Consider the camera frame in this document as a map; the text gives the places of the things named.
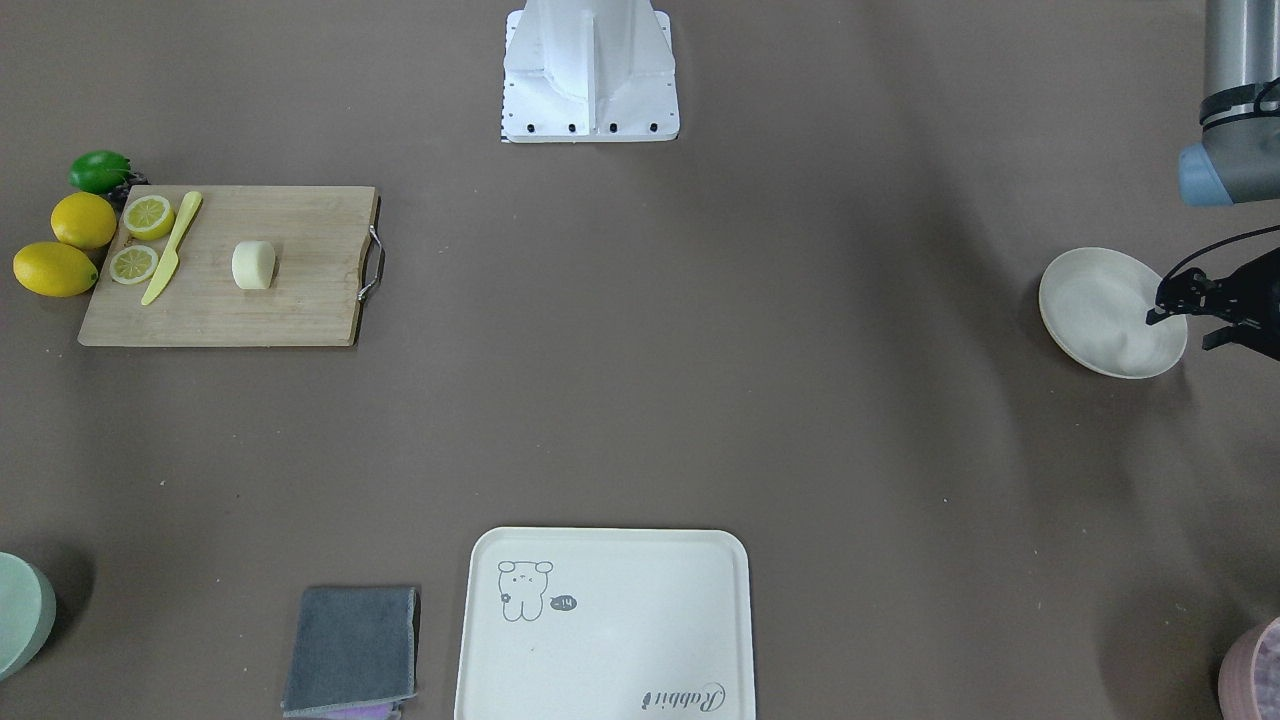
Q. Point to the upper whole yellow lemon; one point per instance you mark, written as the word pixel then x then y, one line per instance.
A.
pixel 83 220

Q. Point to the upper lemon half slice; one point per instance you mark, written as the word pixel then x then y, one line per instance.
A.
pixel 149 217

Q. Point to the pink bowl with ice cubes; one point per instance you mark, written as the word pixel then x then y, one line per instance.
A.
pixel 1249 675

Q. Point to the round cream plate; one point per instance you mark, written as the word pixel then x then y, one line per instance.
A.
pixel 1094 303

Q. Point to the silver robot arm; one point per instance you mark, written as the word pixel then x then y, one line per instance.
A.
pixel 1236 161

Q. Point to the yellow plastic knife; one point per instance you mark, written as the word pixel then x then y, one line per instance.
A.
pixel 169 261

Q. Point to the whole yellow lemon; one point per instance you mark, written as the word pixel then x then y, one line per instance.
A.
pixel 53 269
pixel 83 220

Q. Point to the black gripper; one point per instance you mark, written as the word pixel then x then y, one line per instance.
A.
pixel 1254 297

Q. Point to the mint green bowl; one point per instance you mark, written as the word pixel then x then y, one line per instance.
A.
pixel 28 611

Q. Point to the folded grey cloth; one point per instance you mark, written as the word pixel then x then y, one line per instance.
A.
pixel 354 653

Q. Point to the lemon half slice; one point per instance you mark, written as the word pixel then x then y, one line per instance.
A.
pixel 149 217
pixel 132 265

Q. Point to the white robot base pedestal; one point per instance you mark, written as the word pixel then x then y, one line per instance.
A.
pixel 589 71

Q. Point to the cream rabbit serving tray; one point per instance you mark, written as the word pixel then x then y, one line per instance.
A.
pixel 607 623

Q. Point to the lower whole yellow lemon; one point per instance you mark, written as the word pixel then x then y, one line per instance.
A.
pixel 53 269

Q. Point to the lower lemon half slice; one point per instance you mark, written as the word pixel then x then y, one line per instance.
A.
pixel 132 265

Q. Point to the green lime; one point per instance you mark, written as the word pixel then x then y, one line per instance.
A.
pixel 99 171

